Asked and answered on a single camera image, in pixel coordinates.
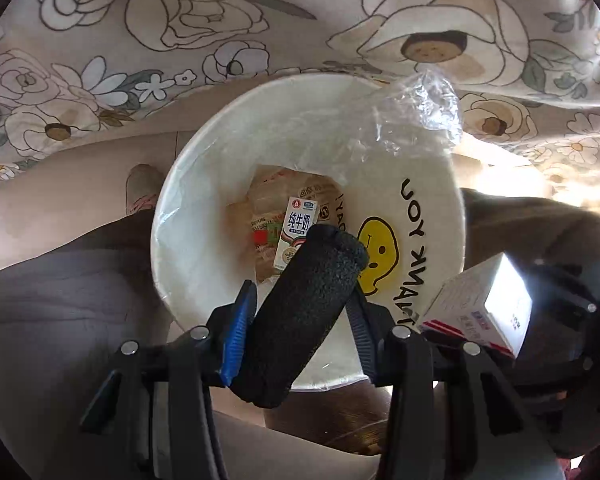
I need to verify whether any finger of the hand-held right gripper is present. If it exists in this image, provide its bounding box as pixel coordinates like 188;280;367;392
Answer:
514;340;600;403
522;260;600;328

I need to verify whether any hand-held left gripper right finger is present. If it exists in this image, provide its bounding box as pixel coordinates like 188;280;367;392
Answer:
344;291;548;480

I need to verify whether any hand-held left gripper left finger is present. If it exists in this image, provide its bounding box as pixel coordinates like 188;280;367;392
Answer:
79;280;258;480

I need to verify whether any black foam roller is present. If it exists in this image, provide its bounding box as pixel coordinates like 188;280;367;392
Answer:
230;223;370;409

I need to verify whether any white box with red stripe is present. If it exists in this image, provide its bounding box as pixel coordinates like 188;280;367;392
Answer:
418;252;534;360

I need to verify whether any small white milk carton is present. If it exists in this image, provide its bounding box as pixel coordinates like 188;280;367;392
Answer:
271;196;321;274

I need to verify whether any person's right leg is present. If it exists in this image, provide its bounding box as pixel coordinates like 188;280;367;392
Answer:
459;187;600;288

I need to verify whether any person's leg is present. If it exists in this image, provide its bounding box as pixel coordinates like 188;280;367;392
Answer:
459;187;600;288
0;210;268;480

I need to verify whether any brown printed wrapper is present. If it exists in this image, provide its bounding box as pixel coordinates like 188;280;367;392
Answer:
229;165;346;281

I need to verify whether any person's left foot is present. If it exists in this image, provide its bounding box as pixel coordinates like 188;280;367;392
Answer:
125;163;167;217

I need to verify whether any person's left leg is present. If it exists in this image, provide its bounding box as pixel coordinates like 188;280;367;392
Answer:
0;210;268;480

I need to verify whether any clear plastic bin liner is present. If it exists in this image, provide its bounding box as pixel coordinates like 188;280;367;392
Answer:
180;71;465;281

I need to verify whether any floral bed cover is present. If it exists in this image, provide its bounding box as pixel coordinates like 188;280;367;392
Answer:
0;0;600;197

